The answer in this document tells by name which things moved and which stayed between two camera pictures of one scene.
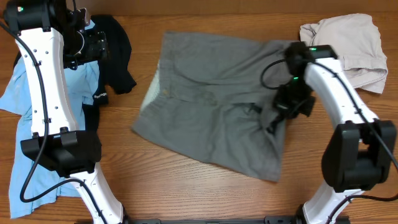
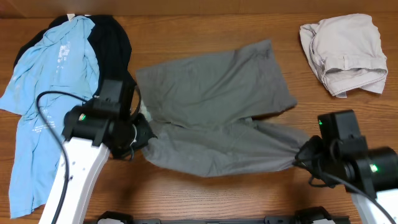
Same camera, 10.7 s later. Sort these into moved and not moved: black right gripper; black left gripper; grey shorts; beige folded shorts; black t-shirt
Moved: grey shorts; black left gripper; black right gripper
Not moved: black t-shirt; beige folded shorts
